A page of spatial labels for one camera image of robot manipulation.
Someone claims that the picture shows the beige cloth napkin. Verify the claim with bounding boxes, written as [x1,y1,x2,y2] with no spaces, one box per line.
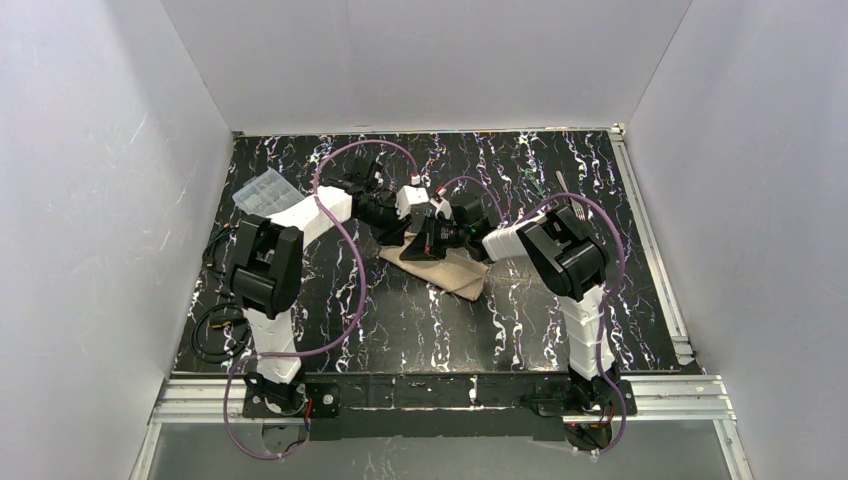
[379,232,490,301]

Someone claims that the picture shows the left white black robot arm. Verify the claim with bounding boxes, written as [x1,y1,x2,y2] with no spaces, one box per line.
[227,159,428,384]

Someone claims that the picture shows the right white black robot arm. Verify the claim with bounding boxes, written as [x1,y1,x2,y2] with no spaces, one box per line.
[382,191,623,389]

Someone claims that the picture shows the clear plastic screw box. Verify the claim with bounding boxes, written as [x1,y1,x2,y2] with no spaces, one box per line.
[232,168,304,217]

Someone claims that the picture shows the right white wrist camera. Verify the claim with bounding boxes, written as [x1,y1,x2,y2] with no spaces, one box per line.
[430,196,453,220]

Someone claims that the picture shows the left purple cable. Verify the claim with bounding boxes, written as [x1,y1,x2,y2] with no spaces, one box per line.
[222,139,422,462]

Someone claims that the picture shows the purple cable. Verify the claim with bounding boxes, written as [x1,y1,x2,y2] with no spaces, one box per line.
[433,175,629,458]
[222,139,422,462]

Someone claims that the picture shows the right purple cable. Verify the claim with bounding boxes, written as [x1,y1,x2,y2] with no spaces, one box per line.
[433,175,629,458]

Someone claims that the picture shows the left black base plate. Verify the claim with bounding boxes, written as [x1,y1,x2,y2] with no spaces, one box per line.
[242,376,341,419]

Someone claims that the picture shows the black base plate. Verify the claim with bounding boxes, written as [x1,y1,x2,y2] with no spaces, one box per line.
[524,377,638,417]
[242,376,341,419]

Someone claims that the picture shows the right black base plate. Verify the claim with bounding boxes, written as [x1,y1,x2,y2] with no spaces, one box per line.
[524,377,638,417]

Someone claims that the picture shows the black coiled cable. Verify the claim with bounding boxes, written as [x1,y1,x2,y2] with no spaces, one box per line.
[190,225,256,366]

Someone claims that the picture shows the aluminium frame rail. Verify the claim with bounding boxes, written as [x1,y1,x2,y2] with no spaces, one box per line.
[152,373,736,423]

